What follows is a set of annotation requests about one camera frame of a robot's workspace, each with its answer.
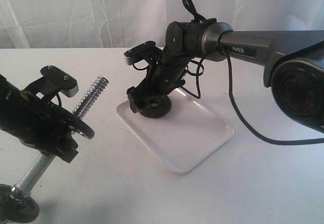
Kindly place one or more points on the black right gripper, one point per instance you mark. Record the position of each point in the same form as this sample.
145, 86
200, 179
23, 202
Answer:
163, 74

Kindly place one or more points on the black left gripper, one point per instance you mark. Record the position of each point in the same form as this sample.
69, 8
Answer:
32, 117

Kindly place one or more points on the black weight plate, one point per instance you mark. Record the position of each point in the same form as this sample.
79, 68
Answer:
155, 107
17, 208
75, 124

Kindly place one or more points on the chrome dumbbell bar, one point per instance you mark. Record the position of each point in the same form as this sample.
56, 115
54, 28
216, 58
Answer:
23, 188

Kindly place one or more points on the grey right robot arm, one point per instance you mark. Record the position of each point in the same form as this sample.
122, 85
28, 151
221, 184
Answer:
292, 63

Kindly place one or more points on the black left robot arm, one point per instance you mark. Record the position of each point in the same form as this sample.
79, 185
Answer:
45, 127

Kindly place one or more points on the white rectangular tray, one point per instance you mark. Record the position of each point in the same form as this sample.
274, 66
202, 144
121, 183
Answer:
184, 137

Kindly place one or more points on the white curtain backdrop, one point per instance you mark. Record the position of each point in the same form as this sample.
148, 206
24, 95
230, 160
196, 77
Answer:
126, 23

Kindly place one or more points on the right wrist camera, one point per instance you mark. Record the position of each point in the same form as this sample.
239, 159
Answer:
138, 53

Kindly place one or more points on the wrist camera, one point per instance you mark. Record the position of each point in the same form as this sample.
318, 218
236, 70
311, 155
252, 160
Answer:
138, 53
58, 80

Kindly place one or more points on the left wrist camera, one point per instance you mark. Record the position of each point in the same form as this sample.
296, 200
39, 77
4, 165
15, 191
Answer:
58, 80

